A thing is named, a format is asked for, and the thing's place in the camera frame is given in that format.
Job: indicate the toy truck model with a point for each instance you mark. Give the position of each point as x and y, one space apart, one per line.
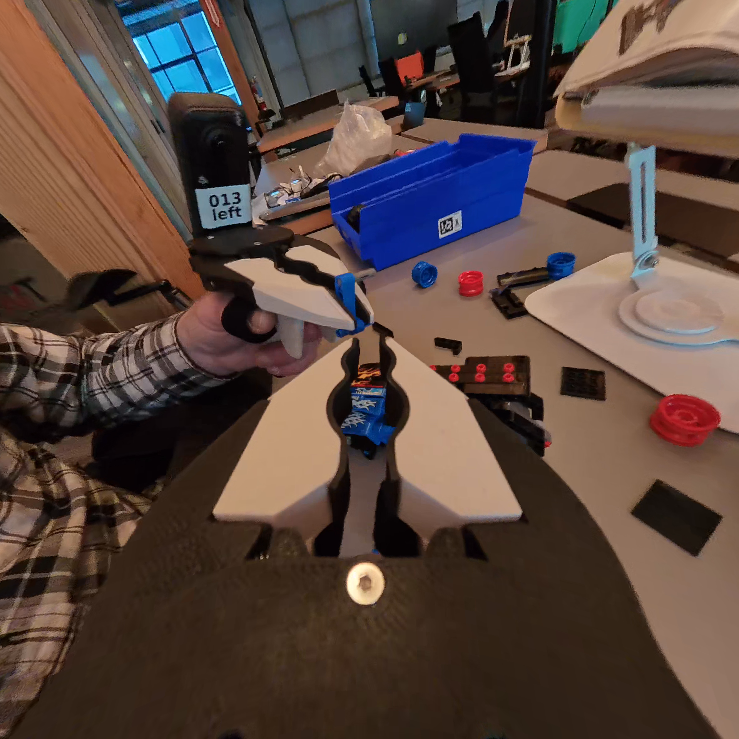
496 381

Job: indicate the small black angled beam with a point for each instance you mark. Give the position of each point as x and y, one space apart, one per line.
447 345

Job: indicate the background table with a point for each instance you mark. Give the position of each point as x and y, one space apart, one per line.
312 124

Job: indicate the black studded brick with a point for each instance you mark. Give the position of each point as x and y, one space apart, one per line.
508 303

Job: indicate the blue storage bin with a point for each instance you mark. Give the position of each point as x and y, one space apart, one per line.
427 196

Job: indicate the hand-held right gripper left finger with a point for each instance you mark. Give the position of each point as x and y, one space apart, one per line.
283 462

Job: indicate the red wheel rim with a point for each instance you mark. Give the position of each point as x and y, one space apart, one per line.
684 420
470 283

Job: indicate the black chair armrest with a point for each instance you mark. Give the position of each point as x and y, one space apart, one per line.
104 286

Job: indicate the black office chair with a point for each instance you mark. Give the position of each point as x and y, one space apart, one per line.
470 63

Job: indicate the clear plastic bag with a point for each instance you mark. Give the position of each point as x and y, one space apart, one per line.
355 138

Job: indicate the blue wheel rim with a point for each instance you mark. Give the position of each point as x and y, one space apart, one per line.
561 265
424 274

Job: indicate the black tyre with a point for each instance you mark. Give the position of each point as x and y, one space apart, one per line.
357 216

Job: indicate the small blue lever piece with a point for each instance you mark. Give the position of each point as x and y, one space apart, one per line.
348 294

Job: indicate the instruction booklet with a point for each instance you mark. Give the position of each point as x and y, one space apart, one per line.
652 40

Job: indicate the black studded plate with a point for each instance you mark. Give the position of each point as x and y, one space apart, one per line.
583 383

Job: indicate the person's left hand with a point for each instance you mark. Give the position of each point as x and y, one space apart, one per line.
199 335

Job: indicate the black flat tile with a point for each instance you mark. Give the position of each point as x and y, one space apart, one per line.
675 517

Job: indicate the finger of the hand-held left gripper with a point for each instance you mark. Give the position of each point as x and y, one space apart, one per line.
288 297
314 260

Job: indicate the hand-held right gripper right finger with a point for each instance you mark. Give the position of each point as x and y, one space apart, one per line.
456 462

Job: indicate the person's left forearm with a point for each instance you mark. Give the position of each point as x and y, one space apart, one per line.
104 369

